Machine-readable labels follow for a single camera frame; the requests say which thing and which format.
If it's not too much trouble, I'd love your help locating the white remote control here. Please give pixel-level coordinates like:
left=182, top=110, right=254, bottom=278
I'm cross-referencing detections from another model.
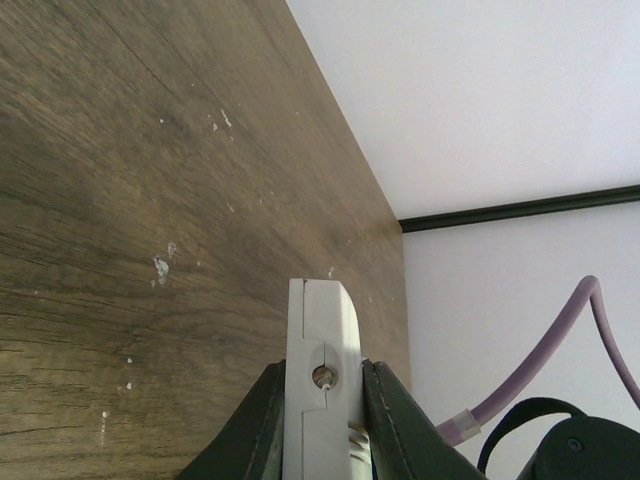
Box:
left=282, top=279, right=373, bottom=480

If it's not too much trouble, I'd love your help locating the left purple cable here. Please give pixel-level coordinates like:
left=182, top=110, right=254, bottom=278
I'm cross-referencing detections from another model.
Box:
left=435, top=274, right=640, bottom=446

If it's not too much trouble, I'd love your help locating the black aluminium frame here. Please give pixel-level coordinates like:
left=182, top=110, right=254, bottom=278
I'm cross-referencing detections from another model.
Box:
left=399, top=184, right=639, bottom=234

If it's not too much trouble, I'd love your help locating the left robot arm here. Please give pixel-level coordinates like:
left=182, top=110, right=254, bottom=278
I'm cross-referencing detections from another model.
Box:
left=177, top=361, right=639, bottom=479

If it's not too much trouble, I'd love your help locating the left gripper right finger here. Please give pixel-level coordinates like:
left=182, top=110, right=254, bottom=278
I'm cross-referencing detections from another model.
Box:
left=362, top=360, right=484, bottom=480

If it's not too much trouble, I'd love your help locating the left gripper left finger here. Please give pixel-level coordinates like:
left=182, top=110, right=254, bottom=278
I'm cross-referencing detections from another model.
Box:
left=176, top=360, right=286, bottom=480

